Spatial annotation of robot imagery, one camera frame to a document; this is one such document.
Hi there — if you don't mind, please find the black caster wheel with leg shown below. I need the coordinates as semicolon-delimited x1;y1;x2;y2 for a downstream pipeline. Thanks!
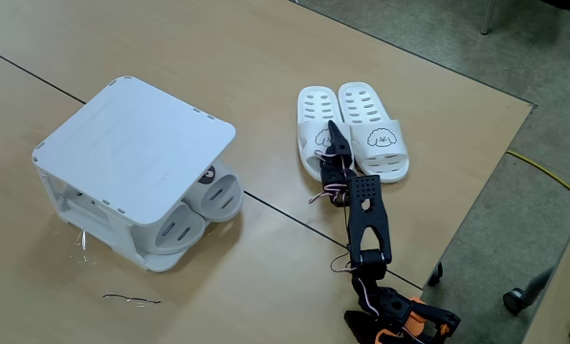
502;267;554;316

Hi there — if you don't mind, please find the white two-shelf shoe rack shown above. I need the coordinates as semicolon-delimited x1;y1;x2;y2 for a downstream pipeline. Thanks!
31;75;242;273

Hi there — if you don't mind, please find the white dog slipper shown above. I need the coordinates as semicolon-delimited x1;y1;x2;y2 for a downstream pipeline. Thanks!
296;85;358;185
337;81;410;184

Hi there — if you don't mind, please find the clear tape strip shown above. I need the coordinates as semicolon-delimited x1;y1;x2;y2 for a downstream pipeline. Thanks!
101;291;162;308

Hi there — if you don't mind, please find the metal chair leg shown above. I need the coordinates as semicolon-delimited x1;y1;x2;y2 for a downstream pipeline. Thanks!
479;0;499;35

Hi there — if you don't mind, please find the yellow floor cable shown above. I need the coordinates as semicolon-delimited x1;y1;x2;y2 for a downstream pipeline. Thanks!
506;150;570;203

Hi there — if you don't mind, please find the clear tape piece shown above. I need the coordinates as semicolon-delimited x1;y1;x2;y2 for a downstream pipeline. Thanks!
72;227;98;264

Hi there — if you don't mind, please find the grey bear slipper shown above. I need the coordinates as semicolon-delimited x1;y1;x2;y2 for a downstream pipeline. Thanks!
184;161;245;224
131;203;207;256

